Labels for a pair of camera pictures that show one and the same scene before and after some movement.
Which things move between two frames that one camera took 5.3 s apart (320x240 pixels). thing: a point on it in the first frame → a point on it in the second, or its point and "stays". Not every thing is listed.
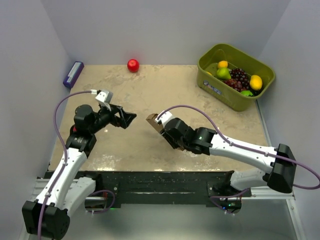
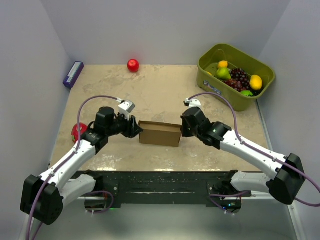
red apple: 133,65 stays
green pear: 223,73 stays
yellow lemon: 255,82 stays
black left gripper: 125,118 → 132,128
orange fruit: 222,64 stays
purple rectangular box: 73,74 stays
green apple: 247,93 stays
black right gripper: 168,139 → 184,132
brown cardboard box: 151,120 → 159,133
